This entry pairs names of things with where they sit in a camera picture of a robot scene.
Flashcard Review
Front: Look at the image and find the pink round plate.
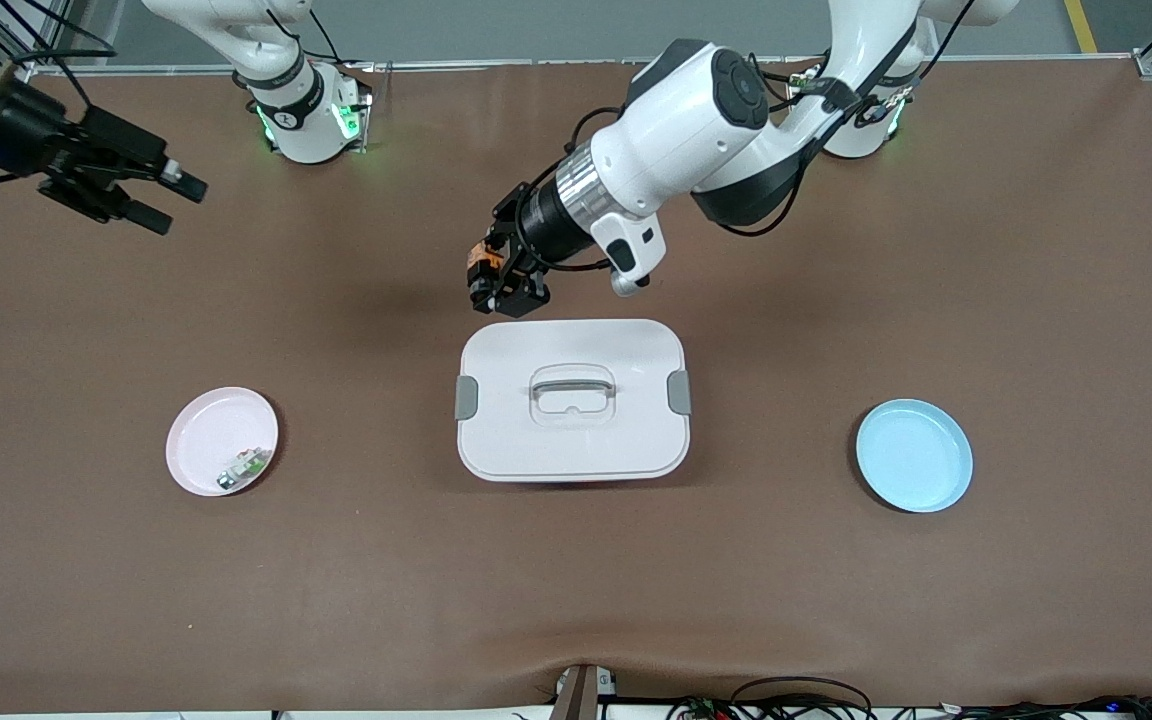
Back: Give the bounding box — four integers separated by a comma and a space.
165, 386, 280, 498

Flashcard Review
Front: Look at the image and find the metal table edge rail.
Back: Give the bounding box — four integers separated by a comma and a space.
31, 55, 1137, 77

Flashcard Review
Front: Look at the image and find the green white switch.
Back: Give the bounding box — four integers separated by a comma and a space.
216, 448, 273, 493

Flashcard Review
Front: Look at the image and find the white lidded storage box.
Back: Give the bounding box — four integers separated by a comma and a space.
454, 318, 693, 484

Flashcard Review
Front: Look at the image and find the light blue round plate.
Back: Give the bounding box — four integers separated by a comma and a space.
856, 398, 975, 515

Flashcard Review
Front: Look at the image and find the brown table mat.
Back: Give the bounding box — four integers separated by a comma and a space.
0, 55, 1152, 716

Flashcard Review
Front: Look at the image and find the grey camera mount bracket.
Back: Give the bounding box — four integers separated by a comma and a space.
548, 663, 619, 720

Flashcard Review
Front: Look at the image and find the black cable bundle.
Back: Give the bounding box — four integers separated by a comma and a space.
666, 676, 1152, 720

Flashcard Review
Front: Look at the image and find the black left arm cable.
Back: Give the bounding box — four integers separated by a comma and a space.
571, 0, 977, 271

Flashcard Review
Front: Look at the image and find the orange black push-button switch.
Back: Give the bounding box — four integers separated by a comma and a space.
468, 240, 507, 307

